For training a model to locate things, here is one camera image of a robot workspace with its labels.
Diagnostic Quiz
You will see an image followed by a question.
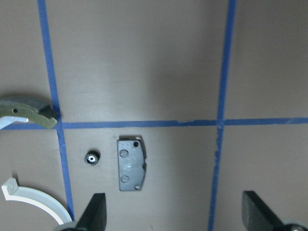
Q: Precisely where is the black brake pad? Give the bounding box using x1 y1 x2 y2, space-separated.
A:
117 135 147 192

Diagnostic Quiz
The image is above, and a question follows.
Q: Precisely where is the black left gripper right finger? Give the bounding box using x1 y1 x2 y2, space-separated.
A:
242 191 284 231

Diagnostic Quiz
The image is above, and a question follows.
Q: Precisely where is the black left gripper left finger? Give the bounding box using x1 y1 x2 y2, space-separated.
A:
76 193 106 231

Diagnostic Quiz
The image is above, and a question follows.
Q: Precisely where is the white curved plastic bracket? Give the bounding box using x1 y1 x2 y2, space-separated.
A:
1 178 72 225

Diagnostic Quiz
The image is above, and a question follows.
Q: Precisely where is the olive brake shoe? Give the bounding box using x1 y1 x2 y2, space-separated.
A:
0 96 58 129

